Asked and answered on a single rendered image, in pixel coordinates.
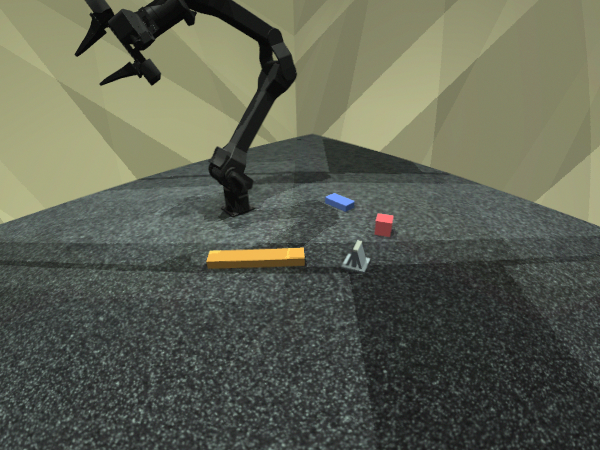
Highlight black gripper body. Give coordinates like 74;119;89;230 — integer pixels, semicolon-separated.
85;0;165;85

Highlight blue block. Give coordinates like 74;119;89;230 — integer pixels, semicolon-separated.
325;193;354;212

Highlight orange bar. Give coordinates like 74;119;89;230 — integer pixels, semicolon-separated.
206;248;305;269

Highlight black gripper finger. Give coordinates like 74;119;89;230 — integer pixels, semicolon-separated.
74;12;107;57
99;62;142;86

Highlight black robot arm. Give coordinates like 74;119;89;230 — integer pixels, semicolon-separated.
108;0;297;217

